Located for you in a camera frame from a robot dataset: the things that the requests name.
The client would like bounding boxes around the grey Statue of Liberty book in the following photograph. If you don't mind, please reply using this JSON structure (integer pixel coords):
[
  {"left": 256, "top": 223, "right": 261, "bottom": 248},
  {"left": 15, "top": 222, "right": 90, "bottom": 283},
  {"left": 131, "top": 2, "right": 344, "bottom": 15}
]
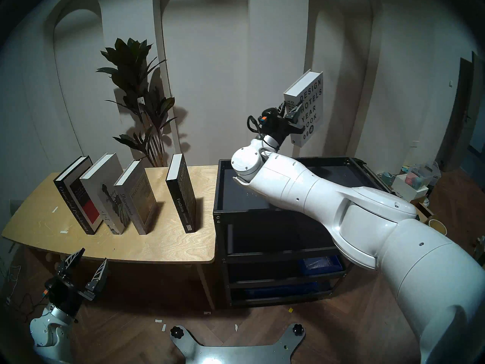
[{"left": 80, "top": 153, "right": 131, "bottom": 235}]

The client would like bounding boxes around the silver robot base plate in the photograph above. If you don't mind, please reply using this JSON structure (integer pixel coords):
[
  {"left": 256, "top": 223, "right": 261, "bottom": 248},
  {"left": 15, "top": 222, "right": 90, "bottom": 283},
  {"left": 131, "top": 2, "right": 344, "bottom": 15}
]
[{"left": 169, "top": 323, "right": 306, "bottom": 364}]

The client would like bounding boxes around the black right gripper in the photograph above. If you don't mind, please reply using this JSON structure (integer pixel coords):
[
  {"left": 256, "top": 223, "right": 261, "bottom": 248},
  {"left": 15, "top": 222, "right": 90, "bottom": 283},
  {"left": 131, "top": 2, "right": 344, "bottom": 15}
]
[{"left": 261, "top": 102, "right": 305, "bottom": 147}]

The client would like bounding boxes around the black three-tier shelf cart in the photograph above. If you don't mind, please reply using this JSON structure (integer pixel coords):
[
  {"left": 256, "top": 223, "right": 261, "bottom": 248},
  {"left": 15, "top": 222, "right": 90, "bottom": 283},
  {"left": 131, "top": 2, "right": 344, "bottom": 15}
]
[{"left": 213, "top": 157, "right": 398, "bottom": 307}]

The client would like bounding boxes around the grey Discontent book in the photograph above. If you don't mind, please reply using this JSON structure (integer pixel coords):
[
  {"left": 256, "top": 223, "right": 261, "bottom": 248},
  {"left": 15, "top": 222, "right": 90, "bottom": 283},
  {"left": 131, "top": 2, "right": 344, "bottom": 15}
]
[{"left": 114, "top": 159, "right": 158, "bottom": 235}]

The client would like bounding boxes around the brown cardboard box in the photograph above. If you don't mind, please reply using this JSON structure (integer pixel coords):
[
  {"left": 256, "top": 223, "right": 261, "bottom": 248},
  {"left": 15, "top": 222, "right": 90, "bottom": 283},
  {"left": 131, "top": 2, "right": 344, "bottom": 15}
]
[{"left": 411, "top": 202, "right": 434, "bottom": 220}]

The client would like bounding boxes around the light wooden table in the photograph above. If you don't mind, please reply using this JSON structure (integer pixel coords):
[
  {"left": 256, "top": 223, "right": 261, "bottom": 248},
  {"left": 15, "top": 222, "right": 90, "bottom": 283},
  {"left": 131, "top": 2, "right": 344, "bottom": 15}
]
[{"left": 2, "top": 165, "right": 218, "bottom": 311}]

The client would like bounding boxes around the tall dark green plant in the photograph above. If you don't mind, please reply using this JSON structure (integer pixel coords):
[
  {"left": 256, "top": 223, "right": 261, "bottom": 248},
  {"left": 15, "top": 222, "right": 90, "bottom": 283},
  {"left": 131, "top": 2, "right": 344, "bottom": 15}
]
[{"left": 96, "top": 38, "right": 178, "bottom": 167}]

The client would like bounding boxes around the black Fashion book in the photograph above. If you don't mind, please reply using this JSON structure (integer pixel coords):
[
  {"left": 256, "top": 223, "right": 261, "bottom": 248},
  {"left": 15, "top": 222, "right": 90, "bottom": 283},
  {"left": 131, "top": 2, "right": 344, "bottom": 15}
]
[{"left": 166, "top": 153, "right": 197, "bottom": 234}]

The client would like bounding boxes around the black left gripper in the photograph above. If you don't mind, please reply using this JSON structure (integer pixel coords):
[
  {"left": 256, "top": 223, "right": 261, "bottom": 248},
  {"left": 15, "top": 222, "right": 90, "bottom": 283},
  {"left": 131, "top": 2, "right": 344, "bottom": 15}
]
[{"left": 44, "top": 248, "right": 108, "bottom": 317}]

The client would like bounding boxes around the dark grey door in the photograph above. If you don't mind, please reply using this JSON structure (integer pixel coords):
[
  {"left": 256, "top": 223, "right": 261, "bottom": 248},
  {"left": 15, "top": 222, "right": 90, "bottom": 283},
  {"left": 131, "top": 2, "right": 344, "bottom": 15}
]
[{"left": 436, "top": 52, "right": 485, "bottom": 172}]

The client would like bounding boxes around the white square box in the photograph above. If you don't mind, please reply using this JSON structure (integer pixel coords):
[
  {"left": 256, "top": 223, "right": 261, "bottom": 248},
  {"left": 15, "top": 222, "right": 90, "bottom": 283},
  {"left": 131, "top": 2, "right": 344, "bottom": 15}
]
[{"left": 391, "top": 174, "right": 429, "bottom": 202}]

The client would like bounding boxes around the white Design Hotels Yearbook book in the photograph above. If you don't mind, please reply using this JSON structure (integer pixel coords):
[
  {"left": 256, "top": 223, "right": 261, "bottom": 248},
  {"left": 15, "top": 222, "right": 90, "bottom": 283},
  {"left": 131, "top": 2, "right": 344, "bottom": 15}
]
[{"left": 283, "top": 69, "right": 324, "bottom": 147}]

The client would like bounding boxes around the blue plastic bin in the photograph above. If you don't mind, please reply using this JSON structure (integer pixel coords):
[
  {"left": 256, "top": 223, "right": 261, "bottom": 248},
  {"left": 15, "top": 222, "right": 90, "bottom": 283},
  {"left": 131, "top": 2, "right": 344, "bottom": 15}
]
[{"left": 301, "top": 256, "right": 343, "bottom": 276}]

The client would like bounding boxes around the thin floor cable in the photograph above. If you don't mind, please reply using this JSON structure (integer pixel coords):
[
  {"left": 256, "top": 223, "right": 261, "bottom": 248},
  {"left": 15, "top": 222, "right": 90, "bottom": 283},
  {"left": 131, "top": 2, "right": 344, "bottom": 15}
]
[{"left": 0, "top": 265, "right": 46, "bottom": 316}]

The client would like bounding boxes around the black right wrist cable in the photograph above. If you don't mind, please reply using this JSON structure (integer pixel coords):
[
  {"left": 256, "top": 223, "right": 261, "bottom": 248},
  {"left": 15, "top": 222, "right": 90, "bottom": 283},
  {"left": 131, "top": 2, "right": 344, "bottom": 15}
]
[{"left": 247, "top": 115, "right": 266, "bottom": 140}]

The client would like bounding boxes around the black Crime and Punishment book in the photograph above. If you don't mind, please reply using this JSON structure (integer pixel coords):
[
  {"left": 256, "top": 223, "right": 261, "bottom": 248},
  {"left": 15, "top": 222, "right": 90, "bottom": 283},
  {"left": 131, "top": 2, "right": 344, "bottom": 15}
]
[{"left": 53, "top": 156, "right": 103, "bottom": 235}]

